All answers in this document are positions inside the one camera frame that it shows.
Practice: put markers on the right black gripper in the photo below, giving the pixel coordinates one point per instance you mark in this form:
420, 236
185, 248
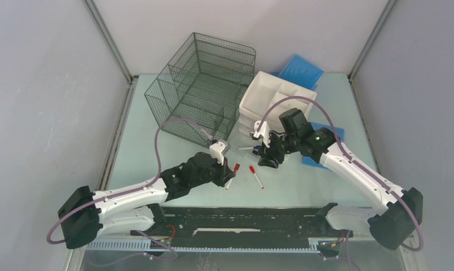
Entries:
266, 159

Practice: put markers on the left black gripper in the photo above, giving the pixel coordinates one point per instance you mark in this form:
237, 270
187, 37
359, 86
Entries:
225, 173

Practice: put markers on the red cap marker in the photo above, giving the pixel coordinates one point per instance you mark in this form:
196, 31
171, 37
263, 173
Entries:
252, 169
235, 169

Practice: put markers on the white plastic drawer organizer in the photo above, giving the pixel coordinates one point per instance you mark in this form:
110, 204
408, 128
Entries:
263, 92

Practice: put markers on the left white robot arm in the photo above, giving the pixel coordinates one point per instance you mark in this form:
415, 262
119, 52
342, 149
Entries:
88, 214

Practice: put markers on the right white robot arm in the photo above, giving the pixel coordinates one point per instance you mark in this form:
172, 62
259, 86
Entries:
395, 212

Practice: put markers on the blue folder at back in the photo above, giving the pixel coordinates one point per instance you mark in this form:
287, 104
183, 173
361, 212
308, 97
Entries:
300, 72

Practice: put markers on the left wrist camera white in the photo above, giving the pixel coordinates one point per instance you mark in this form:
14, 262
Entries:
218, 150

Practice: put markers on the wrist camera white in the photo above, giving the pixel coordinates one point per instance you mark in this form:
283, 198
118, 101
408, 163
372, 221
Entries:
218, 150
261, 132

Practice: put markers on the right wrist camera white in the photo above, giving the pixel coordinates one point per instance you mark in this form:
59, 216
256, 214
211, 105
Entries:
261, 132

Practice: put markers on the green wire mesh basket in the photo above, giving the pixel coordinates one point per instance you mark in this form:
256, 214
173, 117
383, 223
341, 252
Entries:
204, 81

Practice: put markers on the black front rail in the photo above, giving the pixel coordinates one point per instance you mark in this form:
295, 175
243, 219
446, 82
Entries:
246, 229

